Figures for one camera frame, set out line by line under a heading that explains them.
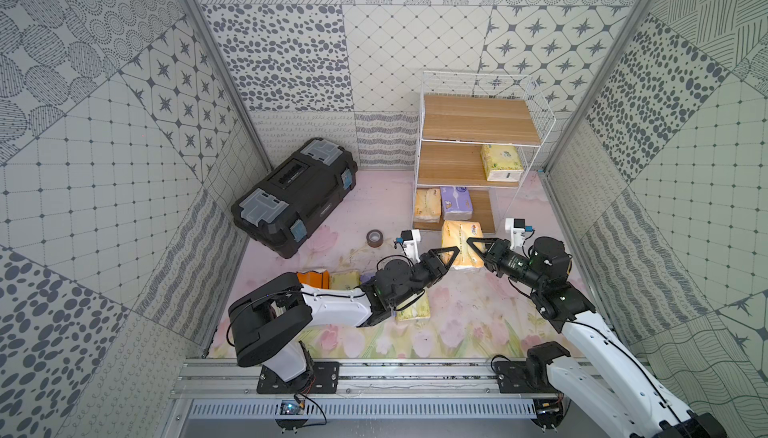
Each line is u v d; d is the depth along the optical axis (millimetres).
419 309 812
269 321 445
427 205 1020
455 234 736
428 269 674
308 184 961
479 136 719
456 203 1012
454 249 716
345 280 860
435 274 661
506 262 661
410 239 721
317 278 841
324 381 734
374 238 992
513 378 732
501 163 819
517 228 715
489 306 867
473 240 734
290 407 716
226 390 738
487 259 671
